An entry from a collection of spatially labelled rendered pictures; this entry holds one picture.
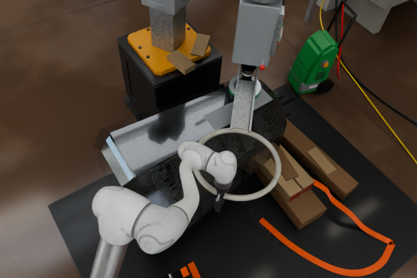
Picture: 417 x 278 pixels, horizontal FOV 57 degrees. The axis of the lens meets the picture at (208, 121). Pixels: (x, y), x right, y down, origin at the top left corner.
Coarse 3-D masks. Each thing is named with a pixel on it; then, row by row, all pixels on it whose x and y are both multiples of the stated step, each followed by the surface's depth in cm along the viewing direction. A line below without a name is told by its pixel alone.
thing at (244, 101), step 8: (240, 64) 239; (256, 72) 237; (240, 80) 240; (256, 80) 235; (240, 88) 238; (248, 88) 238; (240, 96) 235; (248, 96) 236; (240, 104) 233; (248, 104) 233; (232, 112) 227; (240, 112) 231; (248, 112) 231; (232, 120) 225; (240, 120) 229; (248, 120) 229; (248, 128) 227
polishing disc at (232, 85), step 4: (236, 76) 260; (240, 76) 260; (252, 76) 261; (232, 80) 258; (236, 80) 258; (252, 80) 259; (232, 84) 255; (256, 84) 256; (260, 84) 257; (232, 88) 253; (256, 88) 254; (260, 88) 255; (232, 92) 252; (256, 92) 252
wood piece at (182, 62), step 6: (174, 54) 278; (180, 54) 278; (168, 60) 279; (174, 60) 274; (180, 60) 274; (186, 60) 274; (180, 66) 270; (186, 66) 270; (192, 66) 272; (186, 72) 271
